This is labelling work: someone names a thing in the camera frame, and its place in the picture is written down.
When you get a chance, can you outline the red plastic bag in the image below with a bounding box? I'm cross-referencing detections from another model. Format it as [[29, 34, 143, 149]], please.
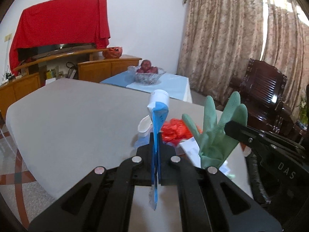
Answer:
[[160, 118, 202, 148]]

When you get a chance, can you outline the light blue tablecloth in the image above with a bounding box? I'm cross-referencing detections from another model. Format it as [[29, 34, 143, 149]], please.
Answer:
[[100, 71, 193, 103]]

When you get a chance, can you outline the wooden cabinet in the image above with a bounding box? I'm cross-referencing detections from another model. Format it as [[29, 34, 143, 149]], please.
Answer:
[[0, 48, 142, 121]]

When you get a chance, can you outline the dark wooden chair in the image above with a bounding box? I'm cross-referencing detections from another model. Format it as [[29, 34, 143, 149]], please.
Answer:
[[229, 58, 305, 148]]

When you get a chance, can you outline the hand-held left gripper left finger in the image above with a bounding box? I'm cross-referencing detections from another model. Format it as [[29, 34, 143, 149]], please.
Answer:
[[28, 133, 155, 232]]

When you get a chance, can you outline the blue and white packet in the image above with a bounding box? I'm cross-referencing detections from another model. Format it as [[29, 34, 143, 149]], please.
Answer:
[[146, 89, 171, 211]]

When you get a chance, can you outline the glass fruit bowl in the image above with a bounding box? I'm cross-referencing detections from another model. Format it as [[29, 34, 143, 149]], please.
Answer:
[[127, 65, 166, 86]]

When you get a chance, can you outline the black television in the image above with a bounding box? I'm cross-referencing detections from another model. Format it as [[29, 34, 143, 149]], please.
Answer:
[[17, 42, 98, 62]]

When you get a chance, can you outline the white paper carton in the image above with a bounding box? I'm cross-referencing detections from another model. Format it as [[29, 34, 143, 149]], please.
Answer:
[[179, 137, 202, 168]]

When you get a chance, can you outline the potted plant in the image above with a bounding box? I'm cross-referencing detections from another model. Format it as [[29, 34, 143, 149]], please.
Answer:
[[299, 96, 309, 126]]

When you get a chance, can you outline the black cable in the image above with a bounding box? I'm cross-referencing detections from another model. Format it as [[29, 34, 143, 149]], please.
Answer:
[[66, 61, 78, 79]]

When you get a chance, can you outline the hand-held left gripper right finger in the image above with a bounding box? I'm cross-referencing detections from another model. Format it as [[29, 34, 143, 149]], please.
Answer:
[[158, 133, 283, 232]]

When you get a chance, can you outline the patterned beige curtain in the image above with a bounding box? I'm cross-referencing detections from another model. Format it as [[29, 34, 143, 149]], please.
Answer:
[[177, 0, 309, 126]]

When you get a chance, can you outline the green rubber glove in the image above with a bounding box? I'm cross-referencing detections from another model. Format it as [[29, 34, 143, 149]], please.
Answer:
[[182, 91, 248, 179]]

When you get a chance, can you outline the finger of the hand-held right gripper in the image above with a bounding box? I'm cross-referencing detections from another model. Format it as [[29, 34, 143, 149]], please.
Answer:
[[224, 120, 306, 151]]

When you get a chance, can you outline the red cloth cover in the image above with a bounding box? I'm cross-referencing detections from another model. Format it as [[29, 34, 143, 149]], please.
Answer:
[[8, 0, 111, 70]]

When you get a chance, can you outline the white plastic cup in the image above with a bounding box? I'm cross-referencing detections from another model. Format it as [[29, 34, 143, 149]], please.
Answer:
[[138, 115, 153, 134]]

